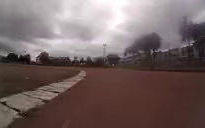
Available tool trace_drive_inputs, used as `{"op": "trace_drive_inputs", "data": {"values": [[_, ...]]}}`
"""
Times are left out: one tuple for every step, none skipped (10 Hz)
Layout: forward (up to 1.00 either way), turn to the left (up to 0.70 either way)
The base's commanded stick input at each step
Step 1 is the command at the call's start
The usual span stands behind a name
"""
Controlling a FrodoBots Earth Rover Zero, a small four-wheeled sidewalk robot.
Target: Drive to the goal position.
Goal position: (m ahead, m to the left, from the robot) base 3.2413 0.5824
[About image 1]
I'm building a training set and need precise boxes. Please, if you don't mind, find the tall light mast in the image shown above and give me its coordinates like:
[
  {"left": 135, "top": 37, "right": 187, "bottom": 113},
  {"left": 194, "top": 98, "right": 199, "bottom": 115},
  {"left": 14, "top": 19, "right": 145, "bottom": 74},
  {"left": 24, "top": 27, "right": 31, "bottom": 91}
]
[{"left": 101, "top": 42, "right": 108, "bottom": 65}]

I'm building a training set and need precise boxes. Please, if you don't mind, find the red running track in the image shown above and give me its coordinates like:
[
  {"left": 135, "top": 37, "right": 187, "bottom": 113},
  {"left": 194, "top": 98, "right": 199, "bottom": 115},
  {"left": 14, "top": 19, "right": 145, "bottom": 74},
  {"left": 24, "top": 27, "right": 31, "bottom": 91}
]
[{"left": 9, "top": 67, "right": 205, "bottom": 128}]

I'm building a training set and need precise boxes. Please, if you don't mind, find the large dark tree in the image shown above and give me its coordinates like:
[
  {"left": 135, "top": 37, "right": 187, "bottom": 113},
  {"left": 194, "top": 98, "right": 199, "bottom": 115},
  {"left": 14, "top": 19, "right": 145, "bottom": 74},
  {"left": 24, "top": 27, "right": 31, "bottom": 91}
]
[{"left": 124, "top": 31, "right": 163, "bottom": 70}]

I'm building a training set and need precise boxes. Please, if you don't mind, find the row of trees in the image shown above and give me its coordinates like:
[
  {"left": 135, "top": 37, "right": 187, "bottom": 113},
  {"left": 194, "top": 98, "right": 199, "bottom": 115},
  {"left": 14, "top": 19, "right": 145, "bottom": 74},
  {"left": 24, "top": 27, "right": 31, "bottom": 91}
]
[{"left": 0, "top": 48, "right": 121, "bottom": 67}]

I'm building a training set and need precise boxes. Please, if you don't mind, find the fence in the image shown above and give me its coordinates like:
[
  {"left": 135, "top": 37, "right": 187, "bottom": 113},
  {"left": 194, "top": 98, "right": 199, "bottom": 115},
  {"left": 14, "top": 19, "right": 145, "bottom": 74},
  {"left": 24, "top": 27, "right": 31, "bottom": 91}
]
[{"left": 118, "top": 53, "right": 205, "bottom": 72}]

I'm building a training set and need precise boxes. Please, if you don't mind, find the long pale building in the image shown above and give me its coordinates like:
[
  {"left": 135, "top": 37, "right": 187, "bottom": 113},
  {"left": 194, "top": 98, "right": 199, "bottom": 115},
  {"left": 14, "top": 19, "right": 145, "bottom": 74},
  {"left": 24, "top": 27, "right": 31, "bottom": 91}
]
[{"left": 118, "top": 32, "right": 205, "bottom": 68}]

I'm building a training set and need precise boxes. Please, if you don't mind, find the brown dry grass field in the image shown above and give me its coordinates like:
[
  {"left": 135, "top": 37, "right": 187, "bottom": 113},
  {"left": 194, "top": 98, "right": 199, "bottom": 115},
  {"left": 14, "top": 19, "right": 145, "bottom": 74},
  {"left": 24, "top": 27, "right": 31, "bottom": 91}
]
[{"left": 0, "top": 63, "right": 82, "bottom": 101}]

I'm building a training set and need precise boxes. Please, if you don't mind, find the pale concrete kerb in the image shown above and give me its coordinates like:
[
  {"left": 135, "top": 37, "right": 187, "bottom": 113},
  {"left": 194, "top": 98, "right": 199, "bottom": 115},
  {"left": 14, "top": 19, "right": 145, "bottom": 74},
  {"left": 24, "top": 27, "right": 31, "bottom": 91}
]
[{"left": 0, "top": 69, "right": 87, "bottom": 128}]

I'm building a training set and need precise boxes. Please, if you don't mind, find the tall thin tree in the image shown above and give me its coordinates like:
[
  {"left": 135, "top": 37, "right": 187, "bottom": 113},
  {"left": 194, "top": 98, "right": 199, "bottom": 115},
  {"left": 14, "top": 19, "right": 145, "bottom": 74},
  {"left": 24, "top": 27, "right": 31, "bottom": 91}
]
[{"left": 178, "top": 15, "right": 202, "bottom": 59}]

